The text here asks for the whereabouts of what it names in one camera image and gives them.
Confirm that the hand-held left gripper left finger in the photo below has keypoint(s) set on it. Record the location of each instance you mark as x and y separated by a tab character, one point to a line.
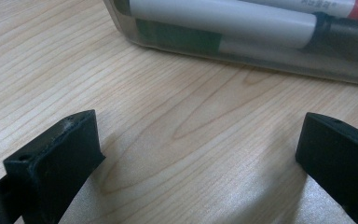
56	168

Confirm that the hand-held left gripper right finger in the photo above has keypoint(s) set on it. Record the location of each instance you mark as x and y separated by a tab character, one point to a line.
338	161

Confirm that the clear plastic storage box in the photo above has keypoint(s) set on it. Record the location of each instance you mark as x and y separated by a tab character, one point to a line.
261	62

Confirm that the pile of coloured markers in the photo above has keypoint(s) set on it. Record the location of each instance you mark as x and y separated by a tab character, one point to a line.
230	21

